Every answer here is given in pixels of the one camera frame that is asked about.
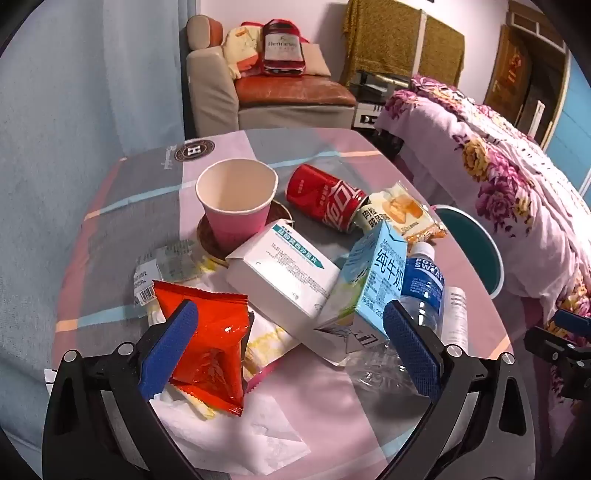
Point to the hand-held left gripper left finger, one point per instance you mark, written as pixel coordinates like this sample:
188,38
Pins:
168,350

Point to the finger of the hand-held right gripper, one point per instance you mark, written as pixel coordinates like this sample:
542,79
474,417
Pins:
572,320
549,344

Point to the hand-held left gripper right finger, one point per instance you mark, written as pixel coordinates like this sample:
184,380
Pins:
413,350

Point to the red snack wrapper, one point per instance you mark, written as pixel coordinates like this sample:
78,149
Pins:
212,332

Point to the white paper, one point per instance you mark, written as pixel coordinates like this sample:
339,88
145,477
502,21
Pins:
455,318

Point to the blue label plastic bottle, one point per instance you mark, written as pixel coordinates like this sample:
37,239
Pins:
422,286

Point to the blue milk carton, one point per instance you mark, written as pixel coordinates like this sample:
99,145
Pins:
374,286

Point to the clear barcode wrapper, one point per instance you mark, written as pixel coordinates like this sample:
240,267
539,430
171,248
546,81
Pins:
171,263

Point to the yellow white plastic wrapper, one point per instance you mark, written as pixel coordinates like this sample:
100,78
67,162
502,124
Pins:
270,339

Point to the white tissue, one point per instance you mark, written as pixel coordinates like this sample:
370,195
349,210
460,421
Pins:
240,429

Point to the brown woven coaster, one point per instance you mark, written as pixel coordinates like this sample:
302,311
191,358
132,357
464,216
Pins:
206,241

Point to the teal trash bin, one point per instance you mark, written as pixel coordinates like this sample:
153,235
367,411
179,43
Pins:
475,249

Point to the white medicine box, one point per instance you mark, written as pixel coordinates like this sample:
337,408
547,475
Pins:
277,272

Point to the yellow pastry snack packet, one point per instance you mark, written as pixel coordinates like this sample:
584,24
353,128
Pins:
401,212

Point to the pink paper cup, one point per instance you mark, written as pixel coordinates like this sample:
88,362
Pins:
235,221

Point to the red cola can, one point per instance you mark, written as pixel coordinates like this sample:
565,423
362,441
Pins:
323,194

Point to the checked tablecloth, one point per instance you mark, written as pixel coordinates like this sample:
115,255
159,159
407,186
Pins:
138,194

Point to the floral pink blanket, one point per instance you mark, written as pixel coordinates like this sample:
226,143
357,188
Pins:
508,152

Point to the blue wardrobe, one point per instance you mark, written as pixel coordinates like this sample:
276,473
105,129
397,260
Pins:
575,115

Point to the black side table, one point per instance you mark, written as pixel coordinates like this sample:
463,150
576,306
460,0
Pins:
369,110

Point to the wooden door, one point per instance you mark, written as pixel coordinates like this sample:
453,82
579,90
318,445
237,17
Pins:
503,69

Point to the beige orange sofa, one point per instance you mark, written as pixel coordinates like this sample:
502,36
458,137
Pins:
286,92

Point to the beige pillow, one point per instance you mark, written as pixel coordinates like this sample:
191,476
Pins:
316,60

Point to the yellow pillow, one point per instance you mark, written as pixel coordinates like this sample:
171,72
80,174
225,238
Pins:
240,46

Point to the gold hanging cloth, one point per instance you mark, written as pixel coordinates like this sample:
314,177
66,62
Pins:
383,37

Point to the bottle shaped pillow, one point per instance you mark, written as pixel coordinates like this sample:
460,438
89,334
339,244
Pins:
282,46

